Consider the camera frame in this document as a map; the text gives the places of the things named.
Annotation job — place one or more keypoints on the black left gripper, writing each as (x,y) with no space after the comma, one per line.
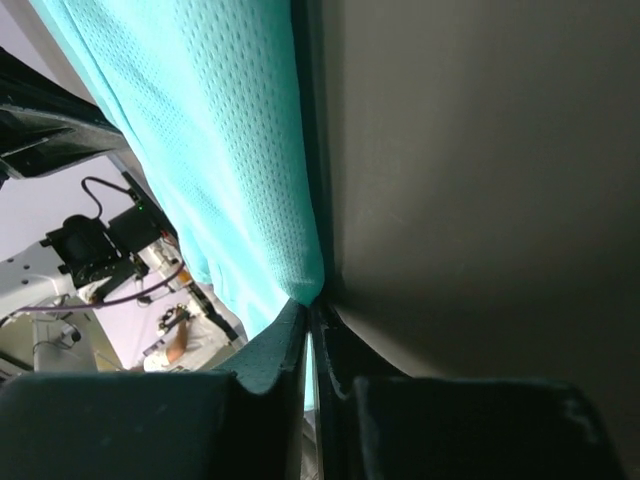
(46,129)

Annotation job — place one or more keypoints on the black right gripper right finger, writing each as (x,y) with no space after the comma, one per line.
(340,356)

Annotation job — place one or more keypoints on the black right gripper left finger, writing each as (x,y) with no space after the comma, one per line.
(258,422)

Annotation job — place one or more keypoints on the teal t-shirt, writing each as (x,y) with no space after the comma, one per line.
(206,94)

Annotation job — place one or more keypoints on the person in white shirt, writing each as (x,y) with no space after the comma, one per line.
(163,358)

